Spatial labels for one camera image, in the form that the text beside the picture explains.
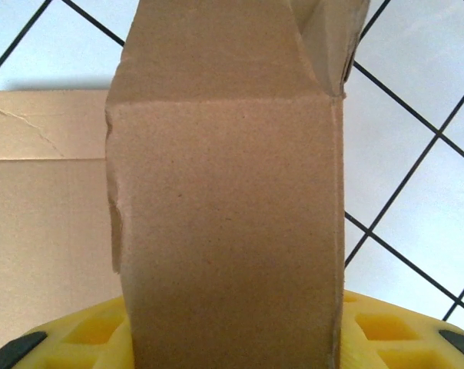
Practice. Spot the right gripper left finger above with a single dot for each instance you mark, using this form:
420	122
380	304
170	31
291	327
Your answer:
82	338

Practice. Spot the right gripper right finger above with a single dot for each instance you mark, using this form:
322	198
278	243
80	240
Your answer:
389	346

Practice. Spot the brown cardboard paper box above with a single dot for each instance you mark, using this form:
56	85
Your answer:
232	192

